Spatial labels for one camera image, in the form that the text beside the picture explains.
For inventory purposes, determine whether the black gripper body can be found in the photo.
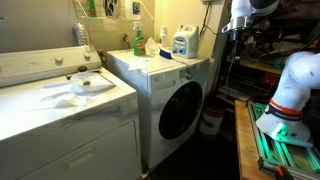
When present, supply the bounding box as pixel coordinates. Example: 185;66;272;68
229;29;247;43

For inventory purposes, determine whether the white front-load washing machine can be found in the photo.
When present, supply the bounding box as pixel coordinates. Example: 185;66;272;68
105;49;210;169

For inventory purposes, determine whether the cluttered storage shelf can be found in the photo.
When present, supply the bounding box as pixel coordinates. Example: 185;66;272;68
216;19;320;104

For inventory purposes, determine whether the large white detergent jug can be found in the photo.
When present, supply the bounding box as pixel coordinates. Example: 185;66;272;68
171;24;200;60

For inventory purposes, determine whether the small white bottle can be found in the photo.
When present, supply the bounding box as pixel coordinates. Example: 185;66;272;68
159;25;169;48

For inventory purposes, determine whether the blue scrub brush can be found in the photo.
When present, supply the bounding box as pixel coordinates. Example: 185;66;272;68
158;47;174;60

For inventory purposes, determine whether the crumpled white tissue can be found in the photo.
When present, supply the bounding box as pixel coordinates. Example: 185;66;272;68
144;36;163;56

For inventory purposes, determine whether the red white bucket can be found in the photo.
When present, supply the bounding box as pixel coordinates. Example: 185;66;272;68
199;96;228;141

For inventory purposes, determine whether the dark round washer door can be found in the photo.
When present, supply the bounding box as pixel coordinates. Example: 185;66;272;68
158;81;204;140

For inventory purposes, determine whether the green spray bottle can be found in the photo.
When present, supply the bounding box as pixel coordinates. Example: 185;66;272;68
132;21;147;57

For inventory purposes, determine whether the white box blue label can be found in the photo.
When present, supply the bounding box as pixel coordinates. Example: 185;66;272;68
124;0;142;20

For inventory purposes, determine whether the wooden table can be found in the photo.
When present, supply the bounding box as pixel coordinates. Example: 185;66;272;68
234;99;278;180

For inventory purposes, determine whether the orange black clamp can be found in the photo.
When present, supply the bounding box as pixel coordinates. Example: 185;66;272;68
275;164;294;180

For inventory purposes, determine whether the clear jar black lid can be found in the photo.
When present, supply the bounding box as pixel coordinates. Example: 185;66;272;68
76;65;94;87

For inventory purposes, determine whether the white dryer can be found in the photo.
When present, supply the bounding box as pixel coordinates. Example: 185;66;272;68
0;44;143;180

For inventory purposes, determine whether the black wall cable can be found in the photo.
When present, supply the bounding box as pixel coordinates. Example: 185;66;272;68
198;1;219;48

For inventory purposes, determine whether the wall water valve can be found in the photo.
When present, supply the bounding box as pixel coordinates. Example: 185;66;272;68
122;32;132;50

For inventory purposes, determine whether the aluminium base frame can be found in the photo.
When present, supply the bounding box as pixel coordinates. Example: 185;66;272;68
247;101;320;180

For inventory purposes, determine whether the silver flexible vent hose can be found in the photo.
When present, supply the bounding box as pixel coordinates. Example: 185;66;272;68
71;22;92;48

